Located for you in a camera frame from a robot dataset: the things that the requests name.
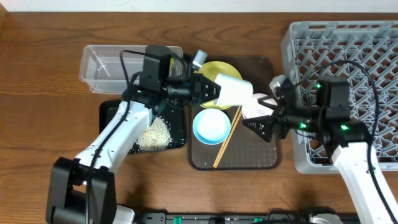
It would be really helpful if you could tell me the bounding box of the black tray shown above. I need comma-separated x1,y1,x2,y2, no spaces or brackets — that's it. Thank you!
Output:
99,100,186,154

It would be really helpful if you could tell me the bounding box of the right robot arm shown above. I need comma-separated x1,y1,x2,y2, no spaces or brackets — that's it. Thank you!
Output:
243,75,397,223

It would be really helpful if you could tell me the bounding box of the brown serving tray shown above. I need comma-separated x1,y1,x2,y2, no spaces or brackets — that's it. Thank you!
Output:
187,55,282,171

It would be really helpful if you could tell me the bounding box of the rice food waste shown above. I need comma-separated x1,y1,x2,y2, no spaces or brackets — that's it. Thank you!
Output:
136,118,172,152

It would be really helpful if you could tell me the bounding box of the pink bowl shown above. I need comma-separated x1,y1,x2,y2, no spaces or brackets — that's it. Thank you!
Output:
242,93,273,119

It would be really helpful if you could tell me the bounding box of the clear plastic bin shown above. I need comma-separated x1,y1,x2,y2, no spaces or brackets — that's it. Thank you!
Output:
80,45,183,95

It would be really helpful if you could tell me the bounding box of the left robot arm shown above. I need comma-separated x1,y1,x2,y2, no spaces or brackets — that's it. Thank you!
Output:
45,45,221,224

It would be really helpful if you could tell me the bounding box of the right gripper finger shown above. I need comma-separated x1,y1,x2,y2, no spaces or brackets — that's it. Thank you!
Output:
243,115,274,142
257,95,279,112

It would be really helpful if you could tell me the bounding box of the blue bowl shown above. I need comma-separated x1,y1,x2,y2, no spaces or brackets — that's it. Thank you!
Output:
192,108,231,145

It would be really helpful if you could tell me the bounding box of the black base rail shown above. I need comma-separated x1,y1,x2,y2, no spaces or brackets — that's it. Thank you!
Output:
133,209,359,224

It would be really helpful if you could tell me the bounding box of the white cup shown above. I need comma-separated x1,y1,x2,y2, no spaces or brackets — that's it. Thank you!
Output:
215,73,254,105

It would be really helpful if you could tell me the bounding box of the grey dishwasher rack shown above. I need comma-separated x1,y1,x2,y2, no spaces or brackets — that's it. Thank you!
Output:
281,21,397,171

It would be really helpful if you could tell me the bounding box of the yellow plate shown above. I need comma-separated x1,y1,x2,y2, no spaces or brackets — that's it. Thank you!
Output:
197,61,242,110

